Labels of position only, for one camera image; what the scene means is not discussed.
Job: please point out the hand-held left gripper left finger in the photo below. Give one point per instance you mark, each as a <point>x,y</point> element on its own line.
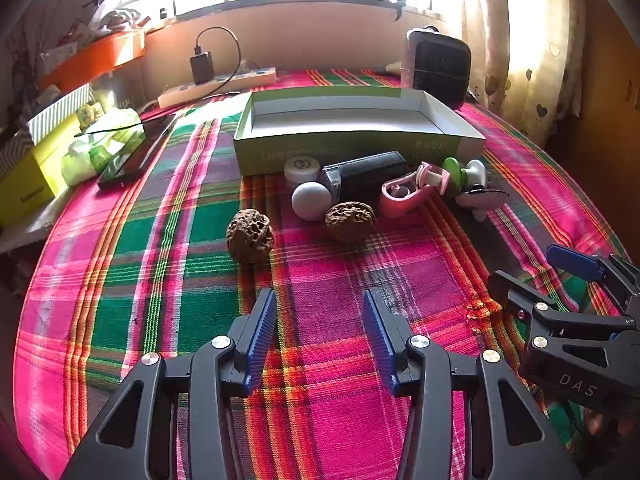
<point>260,340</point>

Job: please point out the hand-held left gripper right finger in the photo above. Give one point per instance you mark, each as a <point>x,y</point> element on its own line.
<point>377,340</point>

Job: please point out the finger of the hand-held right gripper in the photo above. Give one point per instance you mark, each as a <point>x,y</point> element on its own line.
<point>575,261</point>
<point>520,290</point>

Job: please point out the black and white round device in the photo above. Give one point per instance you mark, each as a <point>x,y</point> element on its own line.
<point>480,200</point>

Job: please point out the deeply pitted brown walnut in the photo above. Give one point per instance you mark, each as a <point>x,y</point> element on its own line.
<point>250,237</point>

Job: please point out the green and white spool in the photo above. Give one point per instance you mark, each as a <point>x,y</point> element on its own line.
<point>452,175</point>

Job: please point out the pink case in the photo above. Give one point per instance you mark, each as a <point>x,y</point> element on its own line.
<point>395,205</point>

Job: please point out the white ball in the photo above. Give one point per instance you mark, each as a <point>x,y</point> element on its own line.
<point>310,202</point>

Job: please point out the black flashlight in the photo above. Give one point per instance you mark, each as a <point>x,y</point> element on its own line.
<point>370,172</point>

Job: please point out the green and white cardboard box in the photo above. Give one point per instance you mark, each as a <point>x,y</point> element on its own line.
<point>350,147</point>

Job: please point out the person's right hand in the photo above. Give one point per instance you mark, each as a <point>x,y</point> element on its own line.
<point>597,422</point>

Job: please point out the pink and green plaid tablecloth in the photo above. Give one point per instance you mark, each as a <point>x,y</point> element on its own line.
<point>320,270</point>

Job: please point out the cream heart print curtain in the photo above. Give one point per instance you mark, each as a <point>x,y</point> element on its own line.
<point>535,50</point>

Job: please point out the grey fan heater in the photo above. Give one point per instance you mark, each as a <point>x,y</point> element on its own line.
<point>442,67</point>

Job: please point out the green plastic bottle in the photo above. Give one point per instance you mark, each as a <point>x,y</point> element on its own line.
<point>90,155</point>

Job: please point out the grey cloth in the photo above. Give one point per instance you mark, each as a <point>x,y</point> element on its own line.
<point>394,67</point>

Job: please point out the white power strip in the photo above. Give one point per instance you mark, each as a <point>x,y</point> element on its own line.
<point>185,92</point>

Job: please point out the white power plug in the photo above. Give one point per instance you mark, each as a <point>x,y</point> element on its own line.
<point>250,66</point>

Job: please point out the black charger adapter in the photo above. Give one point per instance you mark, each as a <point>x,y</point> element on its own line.
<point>201,69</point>

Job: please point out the yellow-green cardboard box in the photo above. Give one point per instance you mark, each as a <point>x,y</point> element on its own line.
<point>30,185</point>

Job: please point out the striped gift box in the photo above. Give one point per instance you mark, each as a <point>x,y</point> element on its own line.
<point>55,115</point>

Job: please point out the orange tray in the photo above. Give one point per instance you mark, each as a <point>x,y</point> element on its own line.
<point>100,55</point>

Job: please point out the white plastic bag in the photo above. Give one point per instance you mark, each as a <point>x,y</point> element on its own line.
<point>112,10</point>

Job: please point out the dried twig decoration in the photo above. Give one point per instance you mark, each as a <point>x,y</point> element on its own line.
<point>27,55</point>

